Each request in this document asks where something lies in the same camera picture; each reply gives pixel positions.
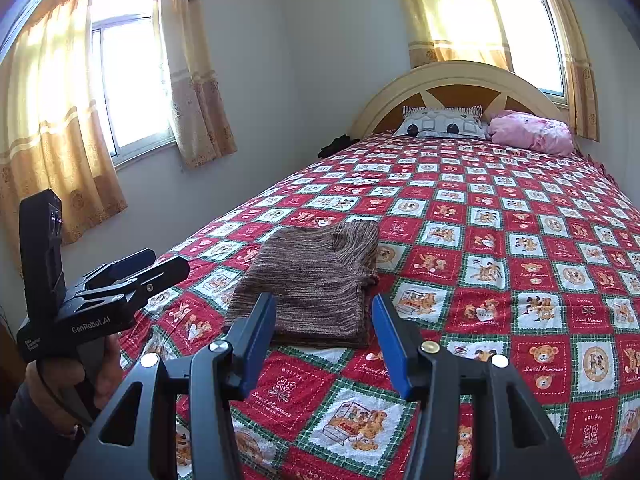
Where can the person's left hand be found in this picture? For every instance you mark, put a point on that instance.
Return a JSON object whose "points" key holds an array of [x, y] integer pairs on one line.
{"points": [[112, 370]]}

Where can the brown knitted sweater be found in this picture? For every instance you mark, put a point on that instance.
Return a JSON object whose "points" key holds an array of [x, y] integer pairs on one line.
{"points": [[300, 285]]}

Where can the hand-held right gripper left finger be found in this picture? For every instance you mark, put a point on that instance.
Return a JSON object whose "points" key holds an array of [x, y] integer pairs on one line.
{"points": [[257, 345]]}

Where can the person's left forearm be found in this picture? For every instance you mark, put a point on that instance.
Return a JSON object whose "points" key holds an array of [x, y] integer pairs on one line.
{"points": [[30, 440]]}

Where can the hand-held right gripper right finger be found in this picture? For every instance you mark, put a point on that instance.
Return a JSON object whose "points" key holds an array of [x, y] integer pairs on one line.
{"points": [[390, 345]]}

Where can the red checkered printed bed sheet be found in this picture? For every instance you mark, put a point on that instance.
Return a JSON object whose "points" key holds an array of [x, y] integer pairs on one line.
{"points": [[500, 260]]}

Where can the dark cloth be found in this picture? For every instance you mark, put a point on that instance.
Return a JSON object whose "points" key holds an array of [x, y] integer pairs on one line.
{"points": [[337, 147]]}

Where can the pink pillow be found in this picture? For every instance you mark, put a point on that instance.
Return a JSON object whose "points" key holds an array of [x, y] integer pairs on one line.
{"points": [[530, 132]]}

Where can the window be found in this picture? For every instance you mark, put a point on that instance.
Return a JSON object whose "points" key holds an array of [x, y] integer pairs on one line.
{"points": [[130, 85], [525, 35]]}

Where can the cream arched headboard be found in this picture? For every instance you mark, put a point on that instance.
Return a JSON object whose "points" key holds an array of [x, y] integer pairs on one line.
{"points": [[380, 100]]}

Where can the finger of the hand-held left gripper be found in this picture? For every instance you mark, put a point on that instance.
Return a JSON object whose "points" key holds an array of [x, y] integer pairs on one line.
{"points": [[160, 277], [130, 265]]}

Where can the red ruffled cloth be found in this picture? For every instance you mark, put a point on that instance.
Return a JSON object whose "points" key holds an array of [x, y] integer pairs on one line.
{"points": [[600, 167]]}

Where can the grey patterned pillow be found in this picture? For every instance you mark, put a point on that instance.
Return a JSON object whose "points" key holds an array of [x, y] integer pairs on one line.
{"points": [[440, 125]]}

